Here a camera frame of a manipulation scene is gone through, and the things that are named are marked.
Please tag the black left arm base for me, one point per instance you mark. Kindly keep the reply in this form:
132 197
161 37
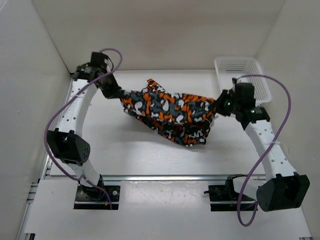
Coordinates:
90 198

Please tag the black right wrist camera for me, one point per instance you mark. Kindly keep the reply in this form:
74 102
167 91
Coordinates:
244 91

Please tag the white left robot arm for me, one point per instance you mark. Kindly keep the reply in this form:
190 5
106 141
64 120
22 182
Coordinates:
63 135

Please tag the orange camouflage shorts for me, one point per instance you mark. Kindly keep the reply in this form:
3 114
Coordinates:
183 118

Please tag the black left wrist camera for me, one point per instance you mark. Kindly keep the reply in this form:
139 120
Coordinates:
99 60

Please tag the white perforated plastic basket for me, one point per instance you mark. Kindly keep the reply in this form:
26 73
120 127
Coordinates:
248 70

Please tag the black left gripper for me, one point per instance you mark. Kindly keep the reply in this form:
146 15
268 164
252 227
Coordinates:
114 92

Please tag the aluminium table edge rail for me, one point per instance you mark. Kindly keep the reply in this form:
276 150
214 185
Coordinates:
135 178

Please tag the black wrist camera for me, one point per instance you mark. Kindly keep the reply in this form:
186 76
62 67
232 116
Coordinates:
99 60
244 91

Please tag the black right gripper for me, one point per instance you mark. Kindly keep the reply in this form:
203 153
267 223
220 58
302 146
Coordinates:
219 102

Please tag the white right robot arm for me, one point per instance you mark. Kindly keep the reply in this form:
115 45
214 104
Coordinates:
273 182

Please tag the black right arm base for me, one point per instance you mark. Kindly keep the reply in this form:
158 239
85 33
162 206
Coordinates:
223 197

